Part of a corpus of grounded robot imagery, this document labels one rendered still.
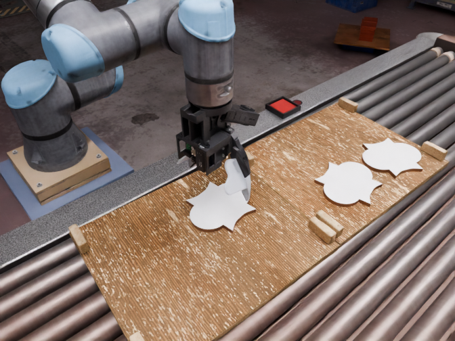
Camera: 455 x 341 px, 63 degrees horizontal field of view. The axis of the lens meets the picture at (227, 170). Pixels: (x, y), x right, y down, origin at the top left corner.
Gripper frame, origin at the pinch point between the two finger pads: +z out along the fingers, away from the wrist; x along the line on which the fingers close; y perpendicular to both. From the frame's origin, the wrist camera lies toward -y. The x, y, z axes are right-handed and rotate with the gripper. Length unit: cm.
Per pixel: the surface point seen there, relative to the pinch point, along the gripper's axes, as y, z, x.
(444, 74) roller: -101, 10, 17
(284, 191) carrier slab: -13.2, 7.8, 7.6
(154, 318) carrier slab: 25.5, 7.8, 7.8
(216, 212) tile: 2.3, 6.7, 0.8
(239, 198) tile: -3.9, 6.7, 1.9
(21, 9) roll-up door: -149, 96, -444
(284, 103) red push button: -45.1, 8.5, -13.8
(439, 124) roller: -66, 10, 25
